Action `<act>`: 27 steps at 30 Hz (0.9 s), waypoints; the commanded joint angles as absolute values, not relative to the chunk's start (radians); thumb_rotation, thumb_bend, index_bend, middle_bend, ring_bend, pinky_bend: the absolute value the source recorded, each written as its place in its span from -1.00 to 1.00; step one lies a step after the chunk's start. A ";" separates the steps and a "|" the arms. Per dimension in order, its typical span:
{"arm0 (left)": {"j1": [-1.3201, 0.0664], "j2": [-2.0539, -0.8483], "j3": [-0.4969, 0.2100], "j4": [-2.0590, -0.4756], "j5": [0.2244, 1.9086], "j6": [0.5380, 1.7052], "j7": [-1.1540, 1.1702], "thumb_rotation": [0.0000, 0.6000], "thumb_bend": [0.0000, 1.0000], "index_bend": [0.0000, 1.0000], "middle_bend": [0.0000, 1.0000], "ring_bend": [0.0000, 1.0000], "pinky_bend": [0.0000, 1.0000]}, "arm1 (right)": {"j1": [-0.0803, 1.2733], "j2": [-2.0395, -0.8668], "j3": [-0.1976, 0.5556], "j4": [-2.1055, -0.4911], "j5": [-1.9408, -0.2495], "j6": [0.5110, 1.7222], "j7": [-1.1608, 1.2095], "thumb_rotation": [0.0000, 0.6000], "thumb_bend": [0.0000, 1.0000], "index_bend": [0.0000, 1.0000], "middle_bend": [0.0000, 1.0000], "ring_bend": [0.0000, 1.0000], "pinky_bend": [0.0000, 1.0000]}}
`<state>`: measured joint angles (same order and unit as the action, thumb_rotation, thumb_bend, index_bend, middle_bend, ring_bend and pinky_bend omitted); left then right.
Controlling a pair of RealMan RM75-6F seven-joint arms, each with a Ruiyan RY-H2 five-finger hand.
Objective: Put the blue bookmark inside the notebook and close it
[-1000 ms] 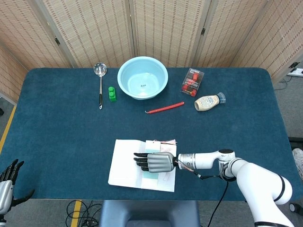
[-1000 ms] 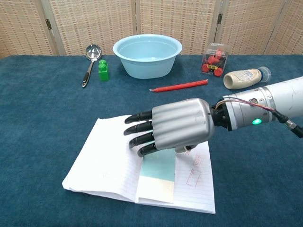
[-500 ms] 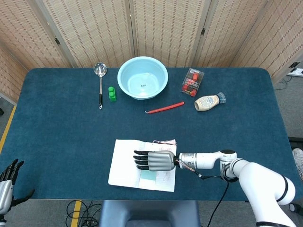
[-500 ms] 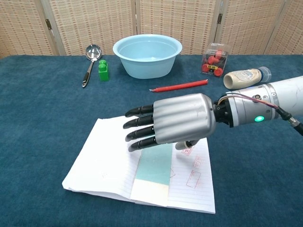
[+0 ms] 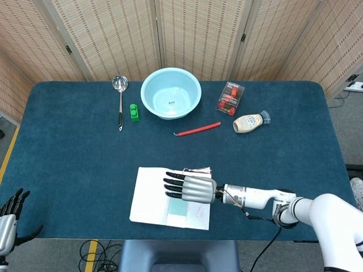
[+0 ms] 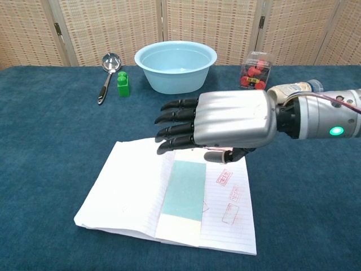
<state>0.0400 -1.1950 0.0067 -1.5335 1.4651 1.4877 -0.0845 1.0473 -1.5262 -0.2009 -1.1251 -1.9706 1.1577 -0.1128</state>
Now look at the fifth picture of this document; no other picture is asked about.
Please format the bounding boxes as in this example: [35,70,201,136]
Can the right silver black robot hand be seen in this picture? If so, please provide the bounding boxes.
[163,171,218,204]

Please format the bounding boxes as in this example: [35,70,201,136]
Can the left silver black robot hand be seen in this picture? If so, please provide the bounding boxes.
[0,188,44,256]

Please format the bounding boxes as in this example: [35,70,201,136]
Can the teal bookmark with pink tassel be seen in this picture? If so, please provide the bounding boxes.
[166,166,213,228]

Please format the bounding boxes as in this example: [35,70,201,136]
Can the white and orange notebook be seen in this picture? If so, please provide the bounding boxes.
[129,167,213,231]

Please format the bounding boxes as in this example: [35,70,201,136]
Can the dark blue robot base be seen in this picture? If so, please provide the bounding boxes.
[118,240,240,272]

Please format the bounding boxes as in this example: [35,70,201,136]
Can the red pen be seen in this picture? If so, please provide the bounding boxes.
[173,121,221,138]

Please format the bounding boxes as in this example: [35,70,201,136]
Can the beige squeeze bottle, blue cap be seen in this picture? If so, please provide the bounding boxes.
[233,110,271,134]

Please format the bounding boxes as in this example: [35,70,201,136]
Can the light blue plastic bowl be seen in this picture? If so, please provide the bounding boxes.
[140,67,202,120]

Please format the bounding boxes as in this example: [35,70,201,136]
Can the clear box of red pieces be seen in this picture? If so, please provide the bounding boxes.
[217,81,246,117]

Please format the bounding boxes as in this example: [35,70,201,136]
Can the green toy building block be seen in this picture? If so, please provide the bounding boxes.
[129,103,141,123]

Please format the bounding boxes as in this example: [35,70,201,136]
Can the dark blue table cloth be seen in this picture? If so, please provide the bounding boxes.
[0,80,351,241]

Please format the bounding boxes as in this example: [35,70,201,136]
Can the white shoe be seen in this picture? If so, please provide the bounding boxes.
[349,177,363,212]

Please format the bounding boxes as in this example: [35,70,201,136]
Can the woven folding screen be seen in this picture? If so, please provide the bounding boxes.
[0,0,363,122]

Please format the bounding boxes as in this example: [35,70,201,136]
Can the white power strip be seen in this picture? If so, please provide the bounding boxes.
[343,81,363,92]

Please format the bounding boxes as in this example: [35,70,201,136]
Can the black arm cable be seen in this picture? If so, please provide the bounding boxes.
[243,212,283,272]

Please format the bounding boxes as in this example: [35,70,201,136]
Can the black floor cables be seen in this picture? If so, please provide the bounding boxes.
[78,239,123,272]

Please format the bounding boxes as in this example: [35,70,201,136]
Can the steel ladle with black handle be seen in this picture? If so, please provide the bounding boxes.
[111,75,129,132]

